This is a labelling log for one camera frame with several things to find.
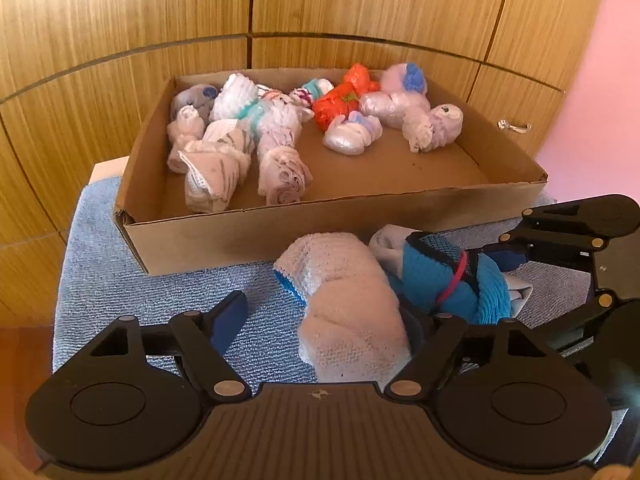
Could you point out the small white table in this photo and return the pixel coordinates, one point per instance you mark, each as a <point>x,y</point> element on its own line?
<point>107,170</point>

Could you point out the striped sock roll pink band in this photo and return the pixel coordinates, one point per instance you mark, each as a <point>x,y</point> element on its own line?
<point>280,110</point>

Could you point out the fluffy lilac sock roll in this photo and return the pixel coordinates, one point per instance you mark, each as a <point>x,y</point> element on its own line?
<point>400,77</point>

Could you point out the grey blue sock roll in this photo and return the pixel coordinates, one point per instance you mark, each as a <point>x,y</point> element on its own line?
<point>192,97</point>

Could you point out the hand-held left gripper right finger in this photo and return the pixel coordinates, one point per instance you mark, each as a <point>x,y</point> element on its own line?
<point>440,347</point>

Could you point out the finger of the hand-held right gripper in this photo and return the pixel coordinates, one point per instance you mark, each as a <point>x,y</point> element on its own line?
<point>585,317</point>
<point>510,261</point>

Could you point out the small white sock roll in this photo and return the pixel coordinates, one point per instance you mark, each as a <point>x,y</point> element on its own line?
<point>185,127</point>

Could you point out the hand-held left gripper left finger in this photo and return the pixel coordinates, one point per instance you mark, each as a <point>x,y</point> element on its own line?
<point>227,320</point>

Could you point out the white grey striped sock roll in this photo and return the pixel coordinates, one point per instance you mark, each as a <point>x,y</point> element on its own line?
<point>227,135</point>

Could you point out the magenta print sock roll teal band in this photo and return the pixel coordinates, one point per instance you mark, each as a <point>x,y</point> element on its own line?
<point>312,91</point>

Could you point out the pink white bluish sock roll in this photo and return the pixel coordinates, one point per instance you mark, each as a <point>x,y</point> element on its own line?
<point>345,137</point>

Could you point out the large pink knit sock roll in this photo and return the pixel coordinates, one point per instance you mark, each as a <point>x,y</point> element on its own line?
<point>350,320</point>

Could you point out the small pink sock roll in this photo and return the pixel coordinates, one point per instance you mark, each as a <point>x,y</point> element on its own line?
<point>282,175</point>

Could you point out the blue towel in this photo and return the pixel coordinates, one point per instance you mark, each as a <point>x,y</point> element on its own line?
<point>100,285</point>

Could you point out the white pink face-print sock roll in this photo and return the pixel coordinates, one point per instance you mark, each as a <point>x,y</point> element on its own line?
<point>435,127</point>

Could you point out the orange sock roll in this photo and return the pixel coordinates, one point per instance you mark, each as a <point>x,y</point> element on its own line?
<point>337,105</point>

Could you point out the blue sock roll red band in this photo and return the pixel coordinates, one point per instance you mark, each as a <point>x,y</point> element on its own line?
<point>450,280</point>

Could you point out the brown cardboard box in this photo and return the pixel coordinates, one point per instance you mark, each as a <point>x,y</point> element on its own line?
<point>375,175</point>

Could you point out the fluffy white teal sock roll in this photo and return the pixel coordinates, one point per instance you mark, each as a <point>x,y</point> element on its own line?
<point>237,95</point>

